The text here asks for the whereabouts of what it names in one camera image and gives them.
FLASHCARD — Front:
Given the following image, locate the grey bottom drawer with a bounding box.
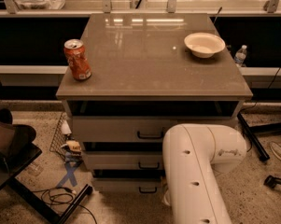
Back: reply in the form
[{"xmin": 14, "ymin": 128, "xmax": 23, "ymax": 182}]
[{"xmin": 91, "ymin": 178, "xmax": 162, "ymax": 194}]

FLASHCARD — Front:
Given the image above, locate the grey drawer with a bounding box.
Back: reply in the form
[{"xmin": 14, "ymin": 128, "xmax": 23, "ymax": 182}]
[
  {"xmin": 82, "ymin": 151, "xmax": 163, "ymax": 170},
  {"xmin": 91, "ymin": 178, "xmax": 162, "ymax": 194},
  {"xmin": 71, "ymin": 116, "xmax": 237, "ymax": 143}
]

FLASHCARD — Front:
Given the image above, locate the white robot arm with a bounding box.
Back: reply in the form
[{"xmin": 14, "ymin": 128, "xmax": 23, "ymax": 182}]
[{"xmin": 162, "ymin": 124, "xmax": 246, "ymax": 224}]

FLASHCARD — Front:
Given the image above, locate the grey drawer cabinet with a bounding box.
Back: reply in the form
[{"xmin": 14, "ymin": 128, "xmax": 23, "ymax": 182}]
[{"xmin": 57, "ymin": 14, "xmax": 252, "ymax": 180}]

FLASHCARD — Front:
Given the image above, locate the grey top drawer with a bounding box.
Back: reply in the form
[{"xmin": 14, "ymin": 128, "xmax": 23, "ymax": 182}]
[{"xmin": 71, "ymin": 116, "xmax": 237, "ymax": 143}]

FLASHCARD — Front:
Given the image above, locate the grey middle drawer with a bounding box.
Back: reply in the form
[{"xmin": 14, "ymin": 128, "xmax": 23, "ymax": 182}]
[{"xmin": 82, "ymin": 151, "xmax": 163, "ymax": 170}]

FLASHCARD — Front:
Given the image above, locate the small toy figure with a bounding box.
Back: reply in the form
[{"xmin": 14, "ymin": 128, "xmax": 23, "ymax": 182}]
[{"xmin": 61, "ymin": 140, "xmax": 81, "ymax": 162}]

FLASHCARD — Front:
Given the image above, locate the white paper bowl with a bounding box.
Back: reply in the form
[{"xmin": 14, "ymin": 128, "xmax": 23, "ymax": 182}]
[{"xmin": 184, "ymin": 33, "xmax": 225, "ymax": 59}]

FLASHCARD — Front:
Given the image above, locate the orange soda can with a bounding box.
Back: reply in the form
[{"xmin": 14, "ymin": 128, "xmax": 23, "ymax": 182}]
[{"xmin": 63, "ymin": 39, "xmax": 91, "ymax": 81}]

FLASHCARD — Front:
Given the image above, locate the blue tape cross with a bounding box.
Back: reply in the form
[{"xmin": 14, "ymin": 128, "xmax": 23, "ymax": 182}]
[{"xmin": 56, "ymin": 161, "xmax": 81, "ymax": 188}]

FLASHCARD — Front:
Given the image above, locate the clear plastic water bottle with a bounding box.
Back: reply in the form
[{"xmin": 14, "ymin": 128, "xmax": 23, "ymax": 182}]
[{"xmin": 233, "ymin": 45, "xmax": 247, "ymax": 67}]

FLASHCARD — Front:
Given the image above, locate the black stand leg right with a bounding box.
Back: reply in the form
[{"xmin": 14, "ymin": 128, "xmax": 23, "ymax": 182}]
[{"xmin": 237, "ymin": 113, "xmax": 270, "ymax": 162}]

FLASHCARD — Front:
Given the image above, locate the brown leather object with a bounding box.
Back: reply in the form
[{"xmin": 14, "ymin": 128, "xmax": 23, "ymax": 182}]
[{"xmin": 0, "ymin": 108, "xmax": 36, "ymax": 160}]

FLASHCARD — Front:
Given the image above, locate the black metal stand leg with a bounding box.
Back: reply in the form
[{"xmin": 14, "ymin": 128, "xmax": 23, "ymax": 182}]
[{"xmin": 7, "ymin": 178, "xmax": 92, "ymax": 224}]

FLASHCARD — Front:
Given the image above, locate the wire mesh basket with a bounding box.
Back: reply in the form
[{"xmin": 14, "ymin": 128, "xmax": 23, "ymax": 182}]
[{"xmin": 49, "ymin": 113, "xmax": 66, "ymax": 160}]

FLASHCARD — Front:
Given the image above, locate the black floor cable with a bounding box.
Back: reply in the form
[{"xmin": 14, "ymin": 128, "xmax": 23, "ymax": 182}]
[{"xmin": 32, "ymin": 186, "xmax": 98, "ymax": 224}]

